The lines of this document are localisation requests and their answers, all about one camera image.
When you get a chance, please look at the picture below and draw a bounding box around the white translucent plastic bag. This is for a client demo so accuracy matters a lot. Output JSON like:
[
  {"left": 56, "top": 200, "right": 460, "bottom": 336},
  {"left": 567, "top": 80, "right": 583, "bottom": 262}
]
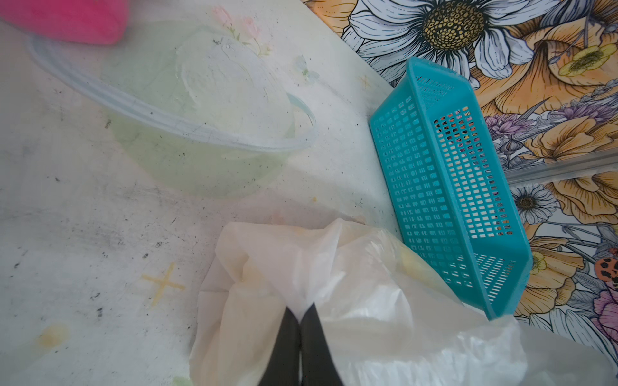
[{"left": 189, "top": 220, "right": 617, "bottom": 385}]

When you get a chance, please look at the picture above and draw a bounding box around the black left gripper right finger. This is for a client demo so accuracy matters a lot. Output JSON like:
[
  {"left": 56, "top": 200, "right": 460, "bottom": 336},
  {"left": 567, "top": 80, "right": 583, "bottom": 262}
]
[{"left": 299, "top": 304, "right": 344, "bottom": 386}]

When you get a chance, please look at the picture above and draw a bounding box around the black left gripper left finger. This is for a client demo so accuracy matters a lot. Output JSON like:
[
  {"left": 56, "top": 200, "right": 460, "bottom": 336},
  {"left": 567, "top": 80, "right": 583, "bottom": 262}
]
[{"left": 258, "top": 308, "right": 301, "bottom": 386}]

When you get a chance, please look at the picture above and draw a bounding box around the pink plush doll toy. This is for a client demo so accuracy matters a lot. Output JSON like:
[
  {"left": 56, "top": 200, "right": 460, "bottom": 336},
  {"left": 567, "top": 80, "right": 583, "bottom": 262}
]
[{"left": 1, "top": 0, "right": 130, "bottom": 45}]

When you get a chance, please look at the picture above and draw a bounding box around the clear plastic bowl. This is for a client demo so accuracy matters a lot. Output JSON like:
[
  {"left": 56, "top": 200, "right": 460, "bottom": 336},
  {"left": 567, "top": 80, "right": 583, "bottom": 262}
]
[{"left": 29, "top": 20, "right": 318, "bottom": 167}]

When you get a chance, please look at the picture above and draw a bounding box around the teal plastic mesh basket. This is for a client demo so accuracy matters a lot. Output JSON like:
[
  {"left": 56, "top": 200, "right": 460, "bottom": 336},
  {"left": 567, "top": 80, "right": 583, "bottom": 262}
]
[{"left": 370, "top": 57, "right": 533, "bottom": 319}]

